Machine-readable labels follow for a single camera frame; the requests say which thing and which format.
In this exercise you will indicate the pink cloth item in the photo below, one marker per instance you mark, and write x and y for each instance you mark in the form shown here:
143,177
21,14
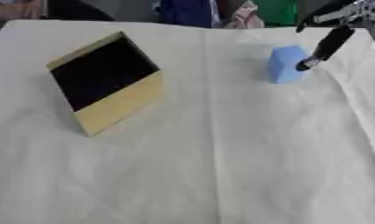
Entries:
244,17

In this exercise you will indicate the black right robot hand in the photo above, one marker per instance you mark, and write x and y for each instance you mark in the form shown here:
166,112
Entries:
334,40

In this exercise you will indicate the tan cardboard box black inside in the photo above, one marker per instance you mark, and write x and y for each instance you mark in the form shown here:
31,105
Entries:
106,78

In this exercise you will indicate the green cloth item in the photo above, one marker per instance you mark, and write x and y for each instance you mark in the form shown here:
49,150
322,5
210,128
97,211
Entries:
275,11

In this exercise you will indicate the light blue block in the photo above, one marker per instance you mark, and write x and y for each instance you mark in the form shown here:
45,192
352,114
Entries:
284,64

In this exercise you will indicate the blue cloth item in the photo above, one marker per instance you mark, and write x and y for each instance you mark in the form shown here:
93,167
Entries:
187,11

